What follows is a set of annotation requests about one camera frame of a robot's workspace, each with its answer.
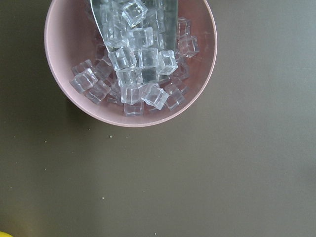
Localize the yellow lemon upper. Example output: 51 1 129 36
0 232 12 237

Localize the steel ice scoop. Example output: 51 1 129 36
90 0 178 86

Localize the pink bowl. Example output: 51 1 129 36
44 0 218 127

